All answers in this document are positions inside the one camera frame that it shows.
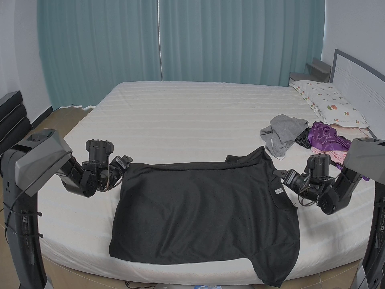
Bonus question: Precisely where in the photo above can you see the bed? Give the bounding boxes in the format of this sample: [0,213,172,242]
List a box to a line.
[37,48,385,285]

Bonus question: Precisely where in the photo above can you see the black chest of drawers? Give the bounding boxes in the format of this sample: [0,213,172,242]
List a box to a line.
[0,91,33,156]

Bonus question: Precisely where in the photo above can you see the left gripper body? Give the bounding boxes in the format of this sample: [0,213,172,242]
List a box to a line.
[110,154,135,177]

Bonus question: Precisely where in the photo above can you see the black T-shirt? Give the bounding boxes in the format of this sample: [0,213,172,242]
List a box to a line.
[109,146,301,286]

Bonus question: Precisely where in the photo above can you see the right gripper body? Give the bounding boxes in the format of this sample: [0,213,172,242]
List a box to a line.
[282,169,307,192]

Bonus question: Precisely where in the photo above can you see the pink garment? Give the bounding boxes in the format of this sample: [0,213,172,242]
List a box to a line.
[311,148,346,165]

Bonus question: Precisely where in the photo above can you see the blue-green curtain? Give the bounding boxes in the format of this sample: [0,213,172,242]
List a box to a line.
[158,0,327,87]
[36,0,160,109]

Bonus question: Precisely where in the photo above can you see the purple garment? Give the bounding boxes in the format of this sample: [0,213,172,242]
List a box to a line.
[307,122,372,183]

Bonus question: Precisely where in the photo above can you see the white printed pillow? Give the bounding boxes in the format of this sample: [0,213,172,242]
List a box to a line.
[289,80,370,129]

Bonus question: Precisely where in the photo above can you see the black shiny garment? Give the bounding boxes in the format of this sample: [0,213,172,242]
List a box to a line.
[296,128,315,150]

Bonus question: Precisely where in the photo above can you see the grey bedside table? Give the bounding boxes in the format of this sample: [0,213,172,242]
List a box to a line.
[289,57,332,86]

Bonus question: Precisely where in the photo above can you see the grey garment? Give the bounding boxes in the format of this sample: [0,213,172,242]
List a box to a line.
[260,114,310,159]

